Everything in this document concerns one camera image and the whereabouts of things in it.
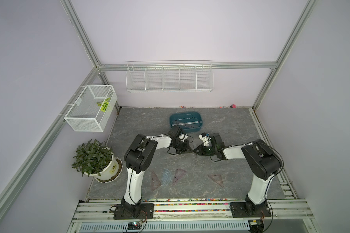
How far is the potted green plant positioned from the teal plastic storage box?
0.48 metres

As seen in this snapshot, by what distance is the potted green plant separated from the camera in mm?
723

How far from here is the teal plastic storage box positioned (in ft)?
3.55
